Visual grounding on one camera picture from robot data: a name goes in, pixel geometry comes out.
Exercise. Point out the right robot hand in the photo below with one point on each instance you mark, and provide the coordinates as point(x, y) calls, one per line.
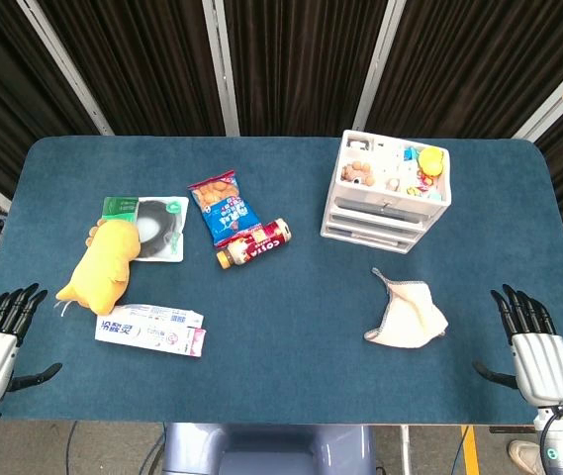
point(543, 363)

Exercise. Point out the white cloth rag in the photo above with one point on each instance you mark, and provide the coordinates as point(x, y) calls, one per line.
point(409, 316)

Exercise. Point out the white toothpaste box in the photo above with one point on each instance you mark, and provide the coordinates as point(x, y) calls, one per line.
point(150, 331)

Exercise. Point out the beige shoe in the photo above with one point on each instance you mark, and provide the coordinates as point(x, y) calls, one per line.
point(523, 455)

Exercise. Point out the yellow plush toy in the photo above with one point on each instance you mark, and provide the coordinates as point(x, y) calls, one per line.
point(105, 262)

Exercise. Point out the white table leg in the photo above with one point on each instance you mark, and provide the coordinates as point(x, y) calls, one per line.
point(404, 450)

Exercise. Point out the white drawer organizer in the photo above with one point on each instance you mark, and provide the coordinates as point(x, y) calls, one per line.
point(385, 213)

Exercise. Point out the blue table mat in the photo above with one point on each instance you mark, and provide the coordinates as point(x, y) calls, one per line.
point(286, 346)

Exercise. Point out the brown bead toy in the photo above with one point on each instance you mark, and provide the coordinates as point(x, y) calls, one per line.
point(357, 173)

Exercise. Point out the blue snack bag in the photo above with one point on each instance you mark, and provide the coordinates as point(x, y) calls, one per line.
point(224, 210)

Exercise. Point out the grey robot torso base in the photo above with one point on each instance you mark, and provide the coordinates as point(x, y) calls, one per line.
point(266, 450)

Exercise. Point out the red Costa drink bottle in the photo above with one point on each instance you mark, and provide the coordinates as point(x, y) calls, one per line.
point(256, 242)

